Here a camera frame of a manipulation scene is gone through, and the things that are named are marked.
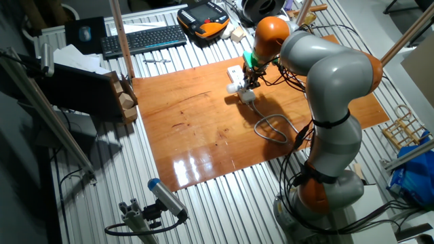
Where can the wooden peg rack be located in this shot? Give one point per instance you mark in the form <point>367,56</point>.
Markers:
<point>405,128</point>

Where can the short aluminium profile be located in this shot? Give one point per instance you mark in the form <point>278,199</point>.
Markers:
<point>135,220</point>

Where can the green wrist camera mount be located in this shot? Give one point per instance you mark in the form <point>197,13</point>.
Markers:
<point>250,59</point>

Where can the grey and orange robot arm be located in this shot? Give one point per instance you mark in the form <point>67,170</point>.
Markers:
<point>335,78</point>

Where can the orange and black teach pendant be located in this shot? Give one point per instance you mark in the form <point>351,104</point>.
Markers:
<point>203,17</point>

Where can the black mouse pad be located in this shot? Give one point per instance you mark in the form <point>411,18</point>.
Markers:
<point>98,30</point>

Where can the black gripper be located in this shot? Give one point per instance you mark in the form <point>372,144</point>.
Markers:
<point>252,72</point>

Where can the white paper sheet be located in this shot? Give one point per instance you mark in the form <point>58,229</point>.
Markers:
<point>135,27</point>

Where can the blue plastic bag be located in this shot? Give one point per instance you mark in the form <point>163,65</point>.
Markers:
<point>413,176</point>

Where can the small wooden piece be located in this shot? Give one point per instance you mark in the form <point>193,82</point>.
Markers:
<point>358,171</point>

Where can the long aluminium frame bar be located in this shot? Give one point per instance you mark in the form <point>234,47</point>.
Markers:
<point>51,118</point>

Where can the white power strip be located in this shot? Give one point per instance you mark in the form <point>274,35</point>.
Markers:
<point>234,72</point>

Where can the white rounded object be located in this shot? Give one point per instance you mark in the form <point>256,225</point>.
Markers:
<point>227,31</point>

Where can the white paper stack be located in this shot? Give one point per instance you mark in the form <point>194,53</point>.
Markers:
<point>78,61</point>

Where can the silver camera with blue end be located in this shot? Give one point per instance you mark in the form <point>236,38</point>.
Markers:
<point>166,198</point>

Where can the brown wooden board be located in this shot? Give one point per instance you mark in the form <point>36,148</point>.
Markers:
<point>190,135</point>

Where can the black keyboard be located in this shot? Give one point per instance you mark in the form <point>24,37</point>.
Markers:
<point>144,40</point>

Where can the slanted frame post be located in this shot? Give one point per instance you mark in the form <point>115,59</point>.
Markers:
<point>407,37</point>
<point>303,11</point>
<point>122,40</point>

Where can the beige wooden cube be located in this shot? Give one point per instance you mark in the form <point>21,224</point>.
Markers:
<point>238,34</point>

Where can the dark open box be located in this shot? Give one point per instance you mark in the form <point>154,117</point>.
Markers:
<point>78,91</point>

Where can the wooden block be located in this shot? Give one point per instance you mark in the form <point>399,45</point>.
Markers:
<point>118,87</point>
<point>126,100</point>
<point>130,115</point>

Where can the white plug adapter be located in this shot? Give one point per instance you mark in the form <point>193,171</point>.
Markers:
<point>232,88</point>

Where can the wooden dowel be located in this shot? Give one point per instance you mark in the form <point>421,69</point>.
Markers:
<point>315,8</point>

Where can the grey computer mouse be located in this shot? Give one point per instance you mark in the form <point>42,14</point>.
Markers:
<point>85,34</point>

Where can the small metal screwdriver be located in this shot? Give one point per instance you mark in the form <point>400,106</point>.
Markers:
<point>156,61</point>

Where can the white base platform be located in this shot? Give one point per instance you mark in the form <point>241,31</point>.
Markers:
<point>373,217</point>

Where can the black camera clamp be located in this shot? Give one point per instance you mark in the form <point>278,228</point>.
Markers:
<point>152,213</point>

